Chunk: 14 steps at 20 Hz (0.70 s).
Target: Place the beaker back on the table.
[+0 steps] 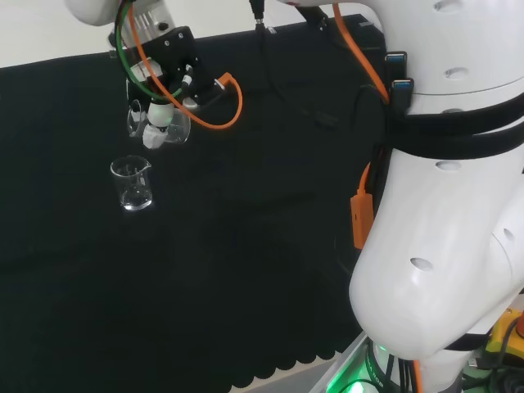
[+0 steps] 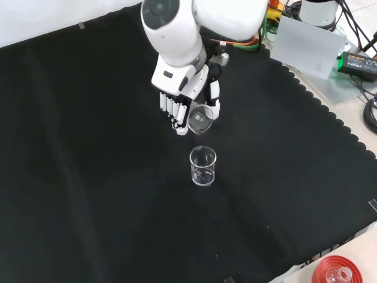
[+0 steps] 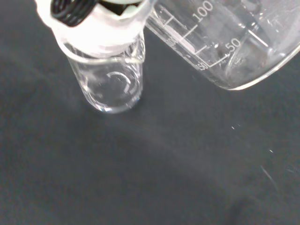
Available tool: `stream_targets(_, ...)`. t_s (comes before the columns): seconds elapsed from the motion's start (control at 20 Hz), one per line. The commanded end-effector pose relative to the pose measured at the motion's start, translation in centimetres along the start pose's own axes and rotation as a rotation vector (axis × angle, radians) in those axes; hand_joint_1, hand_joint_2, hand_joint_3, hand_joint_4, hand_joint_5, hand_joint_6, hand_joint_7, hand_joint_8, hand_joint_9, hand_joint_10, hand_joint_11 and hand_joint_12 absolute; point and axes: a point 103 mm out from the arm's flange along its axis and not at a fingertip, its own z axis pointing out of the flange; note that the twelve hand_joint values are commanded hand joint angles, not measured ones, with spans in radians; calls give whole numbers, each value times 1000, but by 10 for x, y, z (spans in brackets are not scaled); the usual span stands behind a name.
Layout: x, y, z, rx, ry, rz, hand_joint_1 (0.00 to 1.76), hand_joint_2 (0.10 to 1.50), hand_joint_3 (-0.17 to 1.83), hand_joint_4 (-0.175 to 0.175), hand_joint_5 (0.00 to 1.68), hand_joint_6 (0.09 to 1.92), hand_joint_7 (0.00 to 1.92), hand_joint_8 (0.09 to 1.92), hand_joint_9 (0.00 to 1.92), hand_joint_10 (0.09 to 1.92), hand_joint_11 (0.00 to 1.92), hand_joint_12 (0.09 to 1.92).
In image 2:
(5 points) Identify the grey metal base plate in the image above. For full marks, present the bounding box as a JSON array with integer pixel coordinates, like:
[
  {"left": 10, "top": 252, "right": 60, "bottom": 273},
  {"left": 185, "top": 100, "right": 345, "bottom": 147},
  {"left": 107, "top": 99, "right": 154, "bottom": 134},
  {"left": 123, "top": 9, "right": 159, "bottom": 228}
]
[{"left": 294, "top": 26, "right": 377, "bottom": 104}]

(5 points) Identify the coiled black cable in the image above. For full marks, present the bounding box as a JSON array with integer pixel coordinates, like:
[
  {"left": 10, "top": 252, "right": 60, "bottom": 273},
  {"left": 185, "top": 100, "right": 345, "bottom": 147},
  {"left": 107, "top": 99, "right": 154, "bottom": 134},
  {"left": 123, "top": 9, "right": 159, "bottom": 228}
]
[{"left": 363, "top": 98, "right": 377, "bottom": 134}]

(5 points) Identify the orange cable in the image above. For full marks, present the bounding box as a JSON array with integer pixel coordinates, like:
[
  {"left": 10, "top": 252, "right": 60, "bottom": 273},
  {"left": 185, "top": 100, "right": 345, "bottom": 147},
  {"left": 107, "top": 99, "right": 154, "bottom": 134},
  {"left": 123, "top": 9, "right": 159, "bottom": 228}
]
[{"left": 216, "top": 28, "right": 262, "bottom": 50}]

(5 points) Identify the black bench cloth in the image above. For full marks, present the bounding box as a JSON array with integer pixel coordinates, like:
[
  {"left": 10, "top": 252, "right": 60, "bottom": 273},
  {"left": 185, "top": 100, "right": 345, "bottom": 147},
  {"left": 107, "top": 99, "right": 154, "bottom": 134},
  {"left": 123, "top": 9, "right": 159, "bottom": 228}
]
[{"left": 0, "top": 7, "right": 377, "bottom": 283}]

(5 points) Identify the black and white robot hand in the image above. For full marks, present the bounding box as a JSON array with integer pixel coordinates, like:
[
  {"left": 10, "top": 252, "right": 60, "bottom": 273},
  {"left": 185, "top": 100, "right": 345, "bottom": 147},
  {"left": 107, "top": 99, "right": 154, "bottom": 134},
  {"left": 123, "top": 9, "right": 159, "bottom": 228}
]
[{"left": 151, "top": 52, "right": 230, "bottom": 136}]

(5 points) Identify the black power supply green end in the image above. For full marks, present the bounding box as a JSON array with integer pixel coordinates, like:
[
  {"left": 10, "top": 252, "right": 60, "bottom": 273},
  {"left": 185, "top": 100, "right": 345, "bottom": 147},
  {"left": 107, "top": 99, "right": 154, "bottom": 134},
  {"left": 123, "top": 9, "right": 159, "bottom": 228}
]
[{"left": 336, "top": 51, "right": 377, "bottom": 83}]

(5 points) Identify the green cable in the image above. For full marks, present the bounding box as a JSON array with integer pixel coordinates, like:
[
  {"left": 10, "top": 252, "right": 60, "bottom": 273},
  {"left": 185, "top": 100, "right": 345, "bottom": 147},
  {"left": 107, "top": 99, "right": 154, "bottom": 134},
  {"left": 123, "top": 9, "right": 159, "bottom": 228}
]
[{"left": 226, "top": 8, "right": 271, "bottom": 51}]

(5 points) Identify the small clear glass beaker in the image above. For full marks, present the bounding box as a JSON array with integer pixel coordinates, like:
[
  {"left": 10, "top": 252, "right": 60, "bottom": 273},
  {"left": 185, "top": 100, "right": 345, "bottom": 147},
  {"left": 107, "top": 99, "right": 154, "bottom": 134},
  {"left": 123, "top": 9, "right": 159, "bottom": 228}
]
[{"left": 186, "top": 103, "right": 214, "bottom": 137}]

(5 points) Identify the black cable bundle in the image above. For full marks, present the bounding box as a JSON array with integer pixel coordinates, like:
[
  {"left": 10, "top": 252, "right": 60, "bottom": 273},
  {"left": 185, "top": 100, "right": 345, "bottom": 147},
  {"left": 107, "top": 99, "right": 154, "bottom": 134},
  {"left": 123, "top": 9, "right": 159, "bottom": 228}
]
[{"left": 338, "top": 0, "right": 377, "bottom": 55}]

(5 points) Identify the clear glass beaker with spout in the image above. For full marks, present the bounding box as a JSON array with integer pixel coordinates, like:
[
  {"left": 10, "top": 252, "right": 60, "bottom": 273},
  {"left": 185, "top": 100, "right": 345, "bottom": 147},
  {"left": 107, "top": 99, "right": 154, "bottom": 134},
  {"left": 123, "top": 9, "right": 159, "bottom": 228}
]
[{"left": 189, "top": 146, "right": 218, "bottom": 187}]

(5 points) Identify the clear glass flask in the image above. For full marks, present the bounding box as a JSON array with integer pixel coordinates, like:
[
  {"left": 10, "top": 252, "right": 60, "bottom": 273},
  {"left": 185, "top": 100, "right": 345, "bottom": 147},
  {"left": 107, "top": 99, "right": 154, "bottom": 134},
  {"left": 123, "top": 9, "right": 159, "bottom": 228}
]
[{"left": 325, "top": 266, "right": 353, "bottom": 283}]

